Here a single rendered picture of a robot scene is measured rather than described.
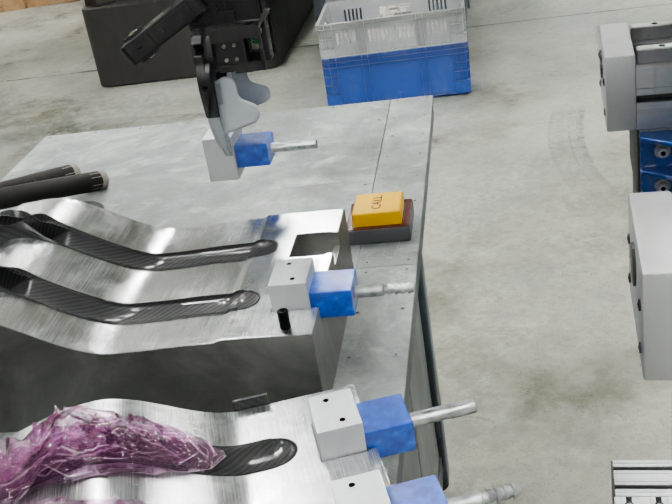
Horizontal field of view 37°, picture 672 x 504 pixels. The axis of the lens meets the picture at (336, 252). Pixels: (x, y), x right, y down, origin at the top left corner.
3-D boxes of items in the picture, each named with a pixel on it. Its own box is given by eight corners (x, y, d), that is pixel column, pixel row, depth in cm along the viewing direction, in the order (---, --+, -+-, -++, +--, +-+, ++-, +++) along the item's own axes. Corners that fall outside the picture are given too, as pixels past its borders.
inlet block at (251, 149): (322, 156, 122) (316, 114, 120) (317, 172, 118) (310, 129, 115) (219, 165, 124) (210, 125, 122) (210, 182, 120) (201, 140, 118)
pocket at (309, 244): (343, 261, 108) (338, 230, 106) (337, 285, 103) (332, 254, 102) (302, 264, 109) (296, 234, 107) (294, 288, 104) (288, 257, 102)
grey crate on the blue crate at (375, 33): (468, 18, 436) (465, -16, 429) (467, 45, 400) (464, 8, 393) (330, 35, 446) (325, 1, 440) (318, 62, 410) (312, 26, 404)
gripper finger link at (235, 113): (262, 155, 114) (251, 73, 112) (212, 160, 115) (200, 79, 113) (268, 151, 117) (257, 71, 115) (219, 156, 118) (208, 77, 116)
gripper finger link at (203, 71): (216, 118, 112) (204, 39, 110) (202, 120, 113) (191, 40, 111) (226, 114, 117) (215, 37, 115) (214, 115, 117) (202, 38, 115)
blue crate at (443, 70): (472, 65, 445) (467, 16, 436) (472, 95, 409) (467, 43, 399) (337, 79, 456) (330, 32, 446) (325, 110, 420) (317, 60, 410)
